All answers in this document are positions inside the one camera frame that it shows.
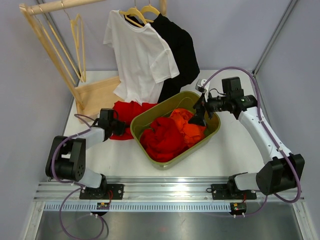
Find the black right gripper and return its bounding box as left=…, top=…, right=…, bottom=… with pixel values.
left=188, top=90, right=231, bottom=127

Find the red t shirt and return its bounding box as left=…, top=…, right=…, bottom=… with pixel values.
left=110, top=101, right=157, bottom=141
left=139, top=117, right=188, bottom=163

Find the orange t shirt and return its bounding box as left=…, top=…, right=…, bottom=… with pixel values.
left=169, top=108, right=206, bottom=148

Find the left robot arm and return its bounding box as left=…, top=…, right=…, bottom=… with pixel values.
left=45, top=108, right=126, bottom=199

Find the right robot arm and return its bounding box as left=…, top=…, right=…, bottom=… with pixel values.
left=189, top=77, right=305, bottom=198

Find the black t shirt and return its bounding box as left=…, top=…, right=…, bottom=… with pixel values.
left=129, top=12, right=201, bottom=103

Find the white t shirt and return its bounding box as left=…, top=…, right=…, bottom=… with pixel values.
left=103, top=10, right=180, bottom=104

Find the yellow hanger of black shirt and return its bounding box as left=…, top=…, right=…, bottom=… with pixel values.
left=140, top=0, right=161, bottom=17

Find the yellow hanger of white shirt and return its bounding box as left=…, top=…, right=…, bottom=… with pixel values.
left=118, top=1, right=147, bottom=28

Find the olive green plastic basket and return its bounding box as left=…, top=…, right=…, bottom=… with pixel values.
left=130, top=91, right=221, bottom=170

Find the wooden clothes rack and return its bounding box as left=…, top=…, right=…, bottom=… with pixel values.
left=18, top=0, right=168, bottom=125

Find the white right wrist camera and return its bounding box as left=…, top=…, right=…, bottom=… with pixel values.
left=195, top=79, right=210, bottom=102

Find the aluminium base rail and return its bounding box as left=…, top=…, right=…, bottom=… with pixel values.
left=33, top=176, right=307, bottom=203

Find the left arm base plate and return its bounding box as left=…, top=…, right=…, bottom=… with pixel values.
left=79, top=183, right=124, bottom=200

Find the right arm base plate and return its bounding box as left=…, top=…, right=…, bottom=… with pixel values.
left=206, top=183, right=257, bottom=201

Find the white slotted cable duct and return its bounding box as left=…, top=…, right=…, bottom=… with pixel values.
left=44, top=202, right=231, bottom=213

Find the aluminium frame post left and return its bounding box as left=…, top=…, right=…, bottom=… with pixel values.
left=34, top=9, right=81, bottom=85

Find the aluminium frame post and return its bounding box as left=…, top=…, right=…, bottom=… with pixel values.
left=34, top=9, right=81, bottom=85
left=252, top=0, right=299, bottom=77

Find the aluminium frame post right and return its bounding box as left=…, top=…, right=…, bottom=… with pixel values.
left=252, top=0, right=299, bottom=77

